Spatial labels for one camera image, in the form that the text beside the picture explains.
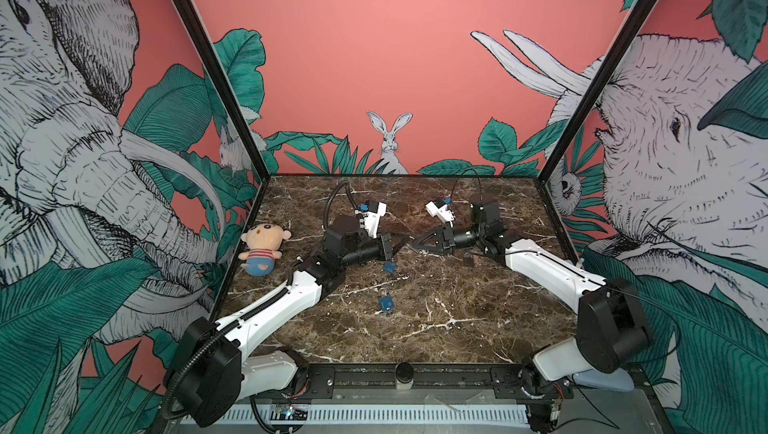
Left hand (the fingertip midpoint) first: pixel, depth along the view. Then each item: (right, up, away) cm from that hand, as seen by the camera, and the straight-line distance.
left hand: (414, 240), depth 72 cm
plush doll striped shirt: (-46, -2, +20) cm, 50 cm away
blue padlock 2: (-7, -21, +16) cm, 27 cm away
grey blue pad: (+52, -36, +2) cm, 63 cm away
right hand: (0, -2, -1) cm, 2 cm away
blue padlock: (-6, -12, +23) cm, 27 cm away
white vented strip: (-10, -42, -2) cm, 43 cm away
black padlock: (+20, -10, +26) cm, 34 cm away
